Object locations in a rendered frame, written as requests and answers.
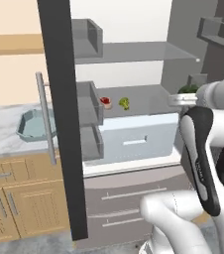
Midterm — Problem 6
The grey glass fridge shelf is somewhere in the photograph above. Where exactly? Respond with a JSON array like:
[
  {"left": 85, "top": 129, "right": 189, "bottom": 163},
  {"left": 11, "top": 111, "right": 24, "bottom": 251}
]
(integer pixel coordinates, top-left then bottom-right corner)
[
  {"left": 73, "top": 41, "right": 201, "bottom": 65},
  {"left": 94, "top": 83, "right": 185, "bottom": 119}
]

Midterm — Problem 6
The wooden wall shelf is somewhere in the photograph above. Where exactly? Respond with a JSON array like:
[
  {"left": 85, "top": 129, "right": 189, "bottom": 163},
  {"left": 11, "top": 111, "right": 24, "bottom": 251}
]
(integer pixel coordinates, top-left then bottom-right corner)
[{"left": 0, "top": 33, "right": 47, "bottom": 57}]

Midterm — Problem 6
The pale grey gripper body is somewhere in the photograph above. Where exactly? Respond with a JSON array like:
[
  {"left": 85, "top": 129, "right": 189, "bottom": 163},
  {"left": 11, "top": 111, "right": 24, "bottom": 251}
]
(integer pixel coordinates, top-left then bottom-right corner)
[{"left": 168, "top": 92, "right": 199, "bottom": 108}]

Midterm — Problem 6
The white fridge crisper drawer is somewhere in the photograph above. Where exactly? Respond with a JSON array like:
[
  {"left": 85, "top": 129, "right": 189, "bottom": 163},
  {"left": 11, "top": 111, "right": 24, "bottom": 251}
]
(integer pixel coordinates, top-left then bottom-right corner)
[{"left": 99, "top": 112, "right": 180, "bottom": 164}]

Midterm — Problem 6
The dark grey fridge door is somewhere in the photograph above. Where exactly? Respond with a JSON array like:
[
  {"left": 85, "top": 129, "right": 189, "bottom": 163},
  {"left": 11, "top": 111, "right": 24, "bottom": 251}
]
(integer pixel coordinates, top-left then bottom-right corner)
[
  {"left": 37, "top": 0, "right": 89, "bottom": 242},
  {"left": 200, "top": 0, "right": 224, "bottom": 85}
]

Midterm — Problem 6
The yellow-green broccoli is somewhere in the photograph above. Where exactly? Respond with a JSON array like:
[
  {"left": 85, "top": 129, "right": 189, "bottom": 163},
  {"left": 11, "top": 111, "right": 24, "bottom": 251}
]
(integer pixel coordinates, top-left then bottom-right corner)
[{"left": 118, "top": 96, "right": 131, "bottom": 111}]

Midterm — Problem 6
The silver freezer drawer handle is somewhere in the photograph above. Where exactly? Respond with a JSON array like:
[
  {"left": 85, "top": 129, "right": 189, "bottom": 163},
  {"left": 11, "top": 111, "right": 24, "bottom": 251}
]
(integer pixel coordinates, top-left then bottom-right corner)
[
  {"left": 101, "top": 216, "right": 146, "bottom": 228},
  {"left": 100, "top": 187, "right": 168, "bottom": 201}
]

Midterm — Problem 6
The grey fridge door bin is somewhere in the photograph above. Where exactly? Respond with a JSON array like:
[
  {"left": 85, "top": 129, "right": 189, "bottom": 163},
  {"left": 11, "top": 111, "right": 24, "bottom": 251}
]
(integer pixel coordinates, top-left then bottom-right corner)
[
  {"left": 70, "top": 18, "right": 104, "bottom": 60},
  {"left": 196, "top": 16, "right": 224, "bottom": 52},
  {"left": 186, "top": 72, "right": 209, "bottom": 87},
  {"left": 80, "top": 124, "right": 105, "bottom": 162},
  {"left": 76, "top": 80, "right": 105, "bottom": 127}
]

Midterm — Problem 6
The wooden drawer front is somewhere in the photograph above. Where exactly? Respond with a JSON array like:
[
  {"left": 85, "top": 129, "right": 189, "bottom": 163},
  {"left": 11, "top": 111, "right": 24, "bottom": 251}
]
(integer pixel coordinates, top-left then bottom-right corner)
[{"left": 0, "top": 154, "right": 62, "bottom": 193}]

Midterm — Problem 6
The grey open fridge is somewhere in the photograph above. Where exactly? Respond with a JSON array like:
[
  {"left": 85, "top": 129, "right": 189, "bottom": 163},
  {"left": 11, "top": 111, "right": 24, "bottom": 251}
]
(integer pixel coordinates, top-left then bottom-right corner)
[{"left": 68, "top": 0, "right": 224, "bottom": 251}]

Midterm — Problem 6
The teal tupperware container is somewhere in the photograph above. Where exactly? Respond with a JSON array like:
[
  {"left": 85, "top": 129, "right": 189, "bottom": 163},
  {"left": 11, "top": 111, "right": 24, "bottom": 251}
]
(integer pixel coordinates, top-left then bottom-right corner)
[{"left": 15, "top": 108, "right": 57, "bottom": 144}]

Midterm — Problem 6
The dark green broccoli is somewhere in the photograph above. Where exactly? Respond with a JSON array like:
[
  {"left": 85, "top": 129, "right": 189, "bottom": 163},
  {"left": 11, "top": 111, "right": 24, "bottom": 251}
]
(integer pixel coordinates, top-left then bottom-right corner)
[{"left": 176, "top": 83, "right": 200, "bottom": 95}]

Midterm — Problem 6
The silver cupboard door handle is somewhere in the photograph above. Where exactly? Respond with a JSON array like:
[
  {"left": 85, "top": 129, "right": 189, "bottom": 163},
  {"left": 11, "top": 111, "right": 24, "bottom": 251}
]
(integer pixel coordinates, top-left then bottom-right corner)
[
  {"left": 0, "top": 192, "right": 8, "bottom": 218},
  {"left": 6, "top": 190, "right": 20, "bottom": 216}
]

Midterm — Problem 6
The silver fridge door handle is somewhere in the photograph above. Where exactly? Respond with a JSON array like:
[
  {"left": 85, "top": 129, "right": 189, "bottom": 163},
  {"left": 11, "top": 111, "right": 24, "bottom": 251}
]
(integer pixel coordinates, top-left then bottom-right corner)
[{"left": 35, "top": 71, "right": 57, "bottom": 166}]

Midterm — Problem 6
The grey freezer drawer front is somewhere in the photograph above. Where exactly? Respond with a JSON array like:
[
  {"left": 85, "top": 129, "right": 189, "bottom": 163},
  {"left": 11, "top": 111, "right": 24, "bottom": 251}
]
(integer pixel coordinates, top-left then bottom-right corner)
[{"left": 83, "top": 164, "right": 199, "bottom": 250}]

